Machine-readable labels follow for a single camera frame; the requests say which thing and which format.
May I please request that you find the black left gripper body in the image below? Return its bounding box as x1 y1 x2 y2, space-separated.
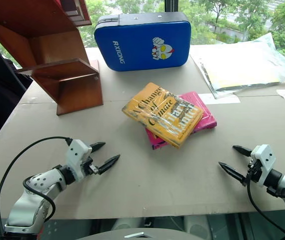
81 156 101 177

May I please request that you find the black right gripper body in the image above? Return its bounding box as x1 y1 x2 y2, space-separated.
245 158 262 186

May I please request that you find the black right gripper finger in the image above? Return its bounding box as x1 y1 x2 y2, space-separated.
218 161 248 187
232 145 253 158

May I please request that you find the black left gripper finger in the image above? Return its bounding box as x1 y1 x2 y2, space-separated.
89 141 107 154
96 154 121 175

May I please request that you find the pink book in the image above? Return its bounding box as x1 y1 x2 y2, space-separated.
144 91 218 151

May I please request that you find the yellow book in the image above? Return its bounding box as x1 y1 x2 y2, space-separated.
121 82 205 149

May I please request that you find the wooden shelf stand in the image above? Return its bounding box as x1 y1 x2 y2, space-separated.
0 0 104 116

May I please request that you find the grey cardboard table cover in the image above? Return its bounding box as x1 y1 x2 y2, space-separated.
0 44 285 221

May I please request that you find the white paper label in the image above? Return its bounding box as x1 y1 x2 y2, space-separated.
198 92 241 106

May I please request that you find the silver robot torso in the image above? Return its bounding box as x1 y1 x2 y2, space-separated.
81 226 208 240

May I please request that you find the clear plastic bag with papers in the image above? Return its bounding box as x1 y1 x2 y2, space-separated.
189 32 285 100

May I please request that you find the black bag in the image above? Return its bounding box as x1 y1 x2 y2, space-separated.
0 44 34 153

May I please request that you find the blue padded case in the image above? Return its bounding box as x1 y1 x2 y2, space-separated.
93 11 192 73

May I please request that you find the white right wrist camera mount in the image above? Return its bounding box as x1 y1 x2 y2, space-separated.
250 144 276 187

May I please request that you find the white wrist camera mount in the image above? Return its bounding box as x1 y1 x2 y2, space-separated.
65 139 93 181
250 144 276 187

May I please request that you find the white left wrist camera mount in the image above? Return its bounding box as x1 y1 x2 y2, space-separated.
65 139 93 181

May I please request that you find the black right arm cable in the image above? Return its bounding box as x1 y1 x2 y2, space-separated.
246 167 285 236

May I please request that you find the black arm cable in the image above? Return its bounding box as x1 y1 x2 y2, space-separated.
246 167 285 236
0 136 73 238

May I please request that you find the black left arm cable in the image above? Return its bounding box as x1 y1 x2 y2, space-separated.
0 136 73 238

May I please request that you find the black window frame post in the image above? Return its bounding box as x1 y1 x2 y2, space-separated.
164 0 179 14

